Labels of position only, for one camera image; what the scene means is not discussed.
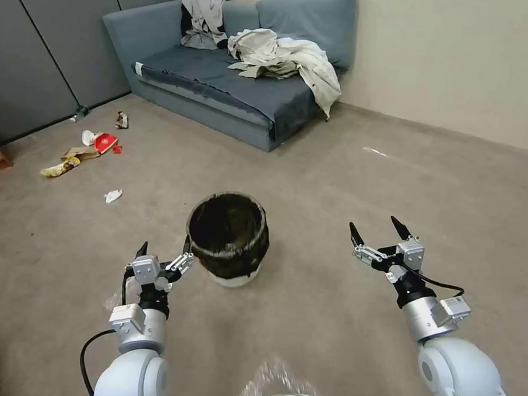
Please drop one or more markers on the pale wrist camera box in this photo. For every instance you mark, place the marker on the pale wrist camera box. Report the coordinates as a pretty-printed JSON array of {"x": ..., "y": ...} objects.
[
  {"x": 145, "y": 269},
  {"x": 411, "y": 253}
]

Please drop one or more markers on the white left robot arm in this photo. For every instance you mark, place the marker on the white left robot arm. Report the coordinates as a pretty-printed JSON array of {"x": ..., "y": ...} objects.
[{"x": 131, "y": 374}]

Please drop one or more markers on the white paper cup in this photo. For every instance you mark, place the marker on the white paper cup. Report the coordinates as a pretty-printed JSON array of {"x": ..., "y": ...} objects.
[{"x": 88, "y": 136}]

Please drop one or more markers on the brown paper bag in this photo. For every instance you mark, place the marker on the brown paper bag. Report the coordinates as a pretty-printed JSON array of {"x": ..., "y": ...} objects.
[{"x": 82, "y": 153}]

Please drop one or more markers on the red cardboard food box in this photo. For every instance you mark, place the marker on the red cardboard food box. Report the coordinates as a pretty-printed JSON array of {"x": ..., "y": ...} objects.
[{"x": 105, "y": 143}]

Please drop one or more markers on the yellow snack wrapper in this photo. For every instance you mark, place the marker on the yellow snack wrapper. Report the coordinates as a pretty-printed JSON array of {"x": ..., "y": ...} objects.
[{"x": 61, "y": 167}]

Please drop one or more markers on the green plastic bottle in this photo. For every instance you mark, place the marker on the green plastic bottle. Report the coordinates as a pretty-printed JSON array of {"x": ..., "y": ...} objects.
[{"x": 81, "y": 112}]

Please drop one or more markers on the white sofa tag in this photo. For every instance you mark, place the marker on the white sofa tag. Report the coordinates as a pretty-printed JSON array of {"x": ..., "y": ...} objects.
[{"x": 138, "y": 69}]

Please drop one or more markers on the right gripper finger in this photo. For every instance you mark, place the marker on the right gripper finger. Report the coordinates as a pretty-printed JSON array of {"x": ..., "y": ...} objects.
[
  {"x": 367, "y": 251},
  {"x": 402, "y": 230}
]

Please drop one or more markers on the brown crumpled snack wrapper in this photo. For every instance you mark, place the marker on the brown crumpled snack wrapper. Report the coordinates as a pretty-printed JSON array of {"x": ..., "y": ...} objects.
[{"x": 121, "y": 120}]

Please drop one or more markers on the crumpled white tissue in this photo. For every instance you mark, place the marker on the crumpled white tissue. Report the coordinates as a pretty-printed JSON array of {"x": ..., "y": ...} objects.
[{"x": 113, "y": 196}]

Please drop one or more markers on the white trash can black bag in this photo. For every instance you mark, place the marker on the white trash can black bag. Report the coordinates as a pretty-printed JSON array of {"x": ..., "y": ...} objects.
[{"x": 231, "y": 252}]

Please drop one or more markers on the blue-grey fabric sofa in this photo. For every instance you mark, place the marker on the blue-grey fabric sofa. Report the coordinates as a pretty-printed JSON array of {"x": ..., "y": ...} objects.
[{"x": 224, "y": 86}]

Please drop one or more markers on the small red wrapper scrap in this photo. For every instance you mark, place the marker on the small red wrapper scrap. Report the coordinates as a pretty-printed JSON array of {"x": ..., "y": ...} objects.
[{"x": 117, "y": 149}]

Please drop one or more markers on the grey and black garment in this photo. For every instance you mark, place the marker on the grey and black garment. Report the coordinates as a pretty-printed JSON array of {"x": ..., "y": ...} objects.
[{"x": 201, "y": 17}]

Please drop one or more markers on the beige crumpled jacket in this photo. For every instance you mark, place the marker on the beige crumpled jacket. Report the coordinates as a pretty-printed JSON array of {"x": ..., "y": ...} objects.
[{"x": 293, "y": 61}]

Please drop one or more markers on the small blue-grey sofa cushion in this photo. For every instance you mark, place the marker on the small blue-grey sofa cushion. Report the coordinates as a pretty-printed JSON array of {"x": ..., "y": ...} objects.
[{"x": 241, "y": 17}]

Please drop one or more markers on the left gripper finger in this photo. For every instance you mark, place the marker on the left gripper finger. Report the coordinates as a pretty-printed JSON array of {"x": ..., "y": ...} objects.
[
  {"x": 141, "y": 252},
  {"x": 179, "y": 262}
]

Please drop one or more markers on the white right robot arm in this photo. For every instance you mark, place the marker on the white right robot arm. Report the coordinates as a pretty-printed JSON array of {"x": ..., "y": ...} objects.
[{"x": 459, "y": 364}]

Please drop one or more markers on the large blue-grey sofa cushion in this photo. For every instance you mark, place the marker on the large blue-grey sofa cushion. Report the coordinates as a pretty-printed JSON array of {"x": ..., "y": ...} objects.
[{"x": 309, "y": 21}]

